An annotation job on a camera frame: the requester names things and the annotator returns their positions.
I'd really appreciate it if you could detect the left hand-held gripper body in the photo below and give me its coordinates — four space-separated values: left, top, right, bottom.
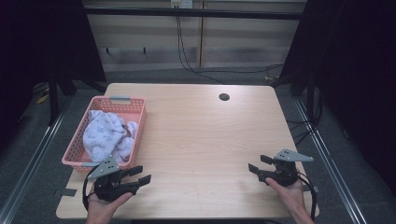
87 156 138 203

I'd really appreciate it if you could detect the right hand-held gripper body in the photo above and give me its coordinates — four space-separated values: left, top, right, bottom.
264 148 315 188

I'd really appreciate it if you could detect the pale lavender towel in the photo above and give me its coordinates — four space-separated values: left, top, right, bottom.
82 109 139 163

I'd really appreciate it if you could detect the pink perforated plastic basket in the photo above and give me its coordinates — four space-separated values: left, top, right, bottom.
61 95 148 174

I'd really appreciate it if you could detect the person's left hand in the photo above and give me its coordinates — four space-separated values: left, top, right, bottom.
87 191 134 218

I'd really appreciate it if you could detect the person's right hand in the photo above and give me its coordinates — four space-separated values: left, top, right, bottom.
264 176 309 217

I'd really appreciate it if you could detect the black metal stand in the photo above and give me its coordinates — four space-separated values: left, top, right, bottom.
46 69 108 127

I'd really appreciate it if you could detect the yellow floor object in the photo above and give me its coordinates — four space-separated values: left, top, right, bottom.
35 92 50 105

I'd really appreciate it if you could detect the black horizontal bar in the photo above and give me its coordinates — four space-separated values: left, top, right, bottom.
83 7 305 21

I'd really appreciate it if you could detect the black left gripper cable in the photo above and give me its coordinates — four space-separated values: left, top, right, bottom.
81 166 98 213

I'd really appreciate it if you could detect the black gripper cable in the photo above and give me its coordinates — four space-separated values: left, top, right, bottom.
81 166 98 213
296 171 318 220

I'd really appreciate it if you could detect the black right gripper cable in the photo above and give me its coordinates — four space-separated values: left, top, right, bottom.
296 171 318 220

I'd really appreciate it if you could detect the bundle of black floor cables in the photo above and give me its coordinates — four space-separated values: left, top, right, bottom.
285 118 317 147

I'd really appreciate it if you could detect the metal floor rail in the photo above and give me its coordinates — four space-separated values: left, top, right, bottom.
0 94 74 224
292 96 370 224

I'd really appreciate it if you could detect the black floor cable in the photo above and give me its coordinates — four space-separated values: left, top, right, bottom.
192 63 285 77

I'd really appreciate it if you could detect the black hanging wall cable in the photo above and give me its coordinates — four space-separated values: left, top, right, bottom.
175 15 226 85

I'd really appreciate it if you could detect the white wall socket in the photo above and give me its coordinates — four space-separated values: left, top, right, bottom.
170 0 194 9

